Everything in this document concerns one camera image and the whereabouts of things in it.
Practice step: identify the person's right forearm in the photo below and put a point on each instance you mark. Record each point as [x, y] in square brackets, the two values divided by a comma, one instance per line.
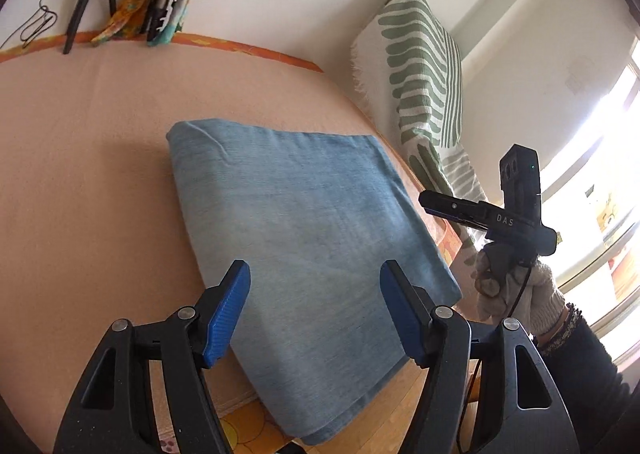
[585, 379]

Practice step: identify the peach bed blanket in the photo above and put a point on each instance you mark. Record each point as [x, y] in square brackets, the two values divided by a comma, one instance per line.
[75, 159]

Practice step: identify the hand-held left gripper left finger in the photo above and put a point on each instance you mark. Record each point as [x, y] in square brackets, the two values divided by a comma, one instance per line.
[227, 314]

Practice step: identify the green patterned white pillow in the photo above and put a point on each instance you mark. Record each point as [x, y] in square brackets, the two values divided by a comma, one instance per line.
[425, 59]

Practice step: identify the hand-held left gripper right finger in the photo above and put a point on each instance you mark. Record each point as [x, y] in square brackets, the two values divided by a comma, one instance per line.
[402, 314]

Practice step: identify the bright window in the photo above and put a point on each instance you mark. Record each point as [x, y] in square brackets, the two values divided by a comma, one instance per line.
[620, 134]

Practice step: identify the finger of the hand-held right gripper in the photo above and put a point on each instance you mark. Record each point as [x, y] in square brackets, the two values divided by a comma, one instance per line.
[452, 209]

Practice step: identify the person's right hand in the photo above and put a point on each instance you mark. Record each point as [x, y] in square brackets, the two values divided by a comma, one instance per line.
[542, 299]

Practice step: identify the blue denim pants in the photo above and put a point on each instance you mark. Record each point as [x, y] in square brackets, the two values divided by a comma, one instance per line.
[310, 234]

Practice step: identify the orange printed bed sheet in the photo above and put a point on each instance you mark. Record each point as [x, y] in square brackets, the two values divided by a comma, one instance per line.
[250, 50]

